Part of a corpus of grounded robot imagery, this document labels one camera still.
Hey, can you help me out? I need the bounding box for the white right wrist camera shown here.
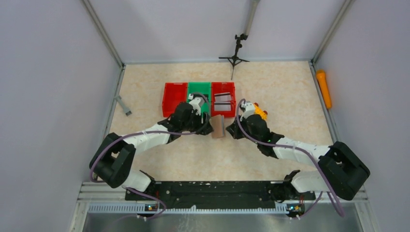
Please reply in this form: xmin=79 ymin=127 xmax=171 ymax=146
xmin=240 ymin=101 xmax=255 ymax=118

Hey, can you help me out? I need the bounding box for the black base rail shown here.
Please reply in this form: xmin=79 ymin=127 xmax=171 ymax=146
xmin=144 ymin=181 xmax=316 ymax=202

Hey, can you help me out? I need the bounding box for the green plastic bin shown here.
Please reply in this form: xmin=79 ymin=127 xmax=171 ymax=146
xmin=187 ymin=82 xmax=212 ymax=115

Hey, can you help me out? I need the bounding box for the right red plastic bin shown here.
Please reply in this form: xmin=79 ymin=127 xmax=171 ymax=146
xmin=211 ymin=82 xmax=236 ymax=118

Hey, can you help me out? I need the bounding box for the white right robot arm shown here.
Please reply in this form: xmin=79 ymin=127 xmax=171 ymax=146
xmin=226 ymin=115 xmax=370 ymax=201

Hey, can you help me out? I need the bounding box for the card with black stripe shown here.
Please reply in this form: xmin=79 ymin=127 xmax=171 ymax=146
xmin=214 ymin=92 xmax=232 ymax=102

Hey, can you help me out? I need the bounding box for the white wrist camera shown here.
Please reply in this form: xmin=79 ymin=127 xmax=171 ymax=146
xmin=240 ymin=101 xmax=255 ymax=118
xmin=188 ymin=93 xmax=205 ymax=116

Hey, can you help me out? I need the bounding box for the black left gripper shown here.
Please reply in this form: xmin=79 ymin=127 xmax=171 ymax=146
xmin=181 ymin=110 xmax=214 ymax=135

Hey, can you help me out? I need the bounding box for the grey small tool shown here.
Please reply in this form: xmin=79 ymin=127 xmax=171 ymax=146
xmin=114 ymin=95 xmax=132 ymax=116

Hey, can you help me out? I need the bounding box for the black camera tripod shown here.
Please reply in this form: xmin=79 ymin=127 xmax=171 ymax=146
xmin=218 ymin=33 xmax=249 ymax=80

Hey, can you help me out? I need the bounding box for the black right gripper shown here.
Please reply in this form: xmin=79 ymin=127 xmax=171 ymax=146
xmin=227 ymin=114 xmax=261 ymax=145

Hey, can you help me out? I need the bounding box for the yellow toy brick car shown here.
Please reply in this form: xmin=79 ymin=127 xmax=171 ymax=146
xmin=253 ymin=102 xmax=268 ymax=120

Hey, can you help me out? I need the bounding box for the left red plastic bin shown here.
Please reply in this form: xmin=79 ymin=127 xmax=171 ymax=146
xmin=162 ymin=82 xmax=188 ymax=117

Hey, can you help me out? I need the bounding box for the white card in bin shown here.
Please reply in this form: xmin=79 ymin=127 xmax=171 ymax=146
xmin=214 ymin=102 xmax=232 ymax=112

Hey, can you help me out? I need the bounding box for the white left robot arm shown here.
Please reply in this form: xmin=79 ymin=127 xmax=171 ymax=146
xmin=89 ymin=102 xmax=213 ymax=200

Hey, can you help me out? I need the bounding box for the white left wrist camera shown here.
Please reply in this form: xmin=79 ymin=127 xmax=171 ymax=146
xmin=188 ymin=93 xmax=205 ymax=116

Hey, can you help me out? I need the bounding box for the orange flashlight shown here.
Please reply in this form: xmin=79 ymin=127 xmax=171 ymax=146
xmin=316 ymin=70 xmax=332 ymax=109

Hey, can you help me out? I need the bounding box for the red plastic bin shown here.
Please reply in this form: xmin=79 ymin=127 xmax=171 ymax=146
xmin=211 ymin=82 xmax=236 ymax=118
xmin=162 ymin=82 xmax=188 ymax=117

